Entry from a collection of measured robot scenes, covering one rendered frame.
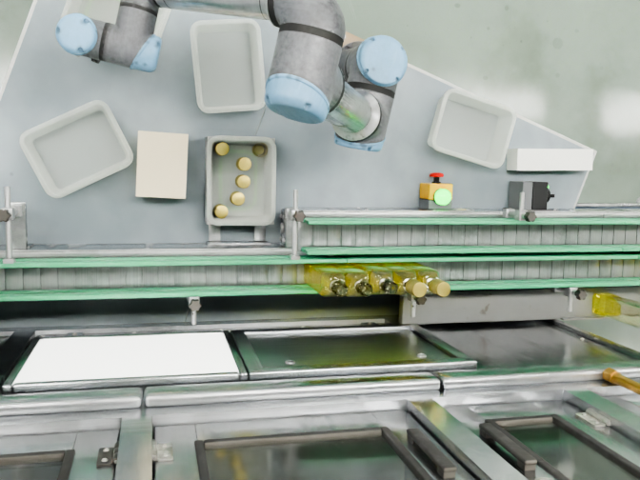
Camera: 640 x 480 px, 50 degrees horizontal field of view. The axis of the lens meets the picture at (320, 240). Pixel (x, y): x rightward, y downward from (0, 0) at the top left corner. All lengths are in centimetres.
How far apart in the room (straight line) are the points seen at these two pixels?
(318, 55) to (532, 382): 75
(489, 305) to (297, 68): 100
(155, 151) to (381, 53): 59
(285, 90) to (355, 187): 75
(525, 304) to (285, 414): 96
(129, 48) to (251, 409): 73
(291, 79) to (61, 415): 68
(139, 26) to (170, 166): 43
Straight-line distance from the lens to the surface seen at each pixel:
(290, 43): 122
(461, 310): 192
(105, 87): 184
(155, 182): 175
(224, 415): 123
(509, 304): 198
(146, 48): 144
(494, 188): 206
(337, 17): 124
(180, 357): 145
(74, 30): 144
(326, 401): 127
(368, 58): 160
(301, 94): 119
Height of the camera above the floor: 258
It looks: 75 degrees down
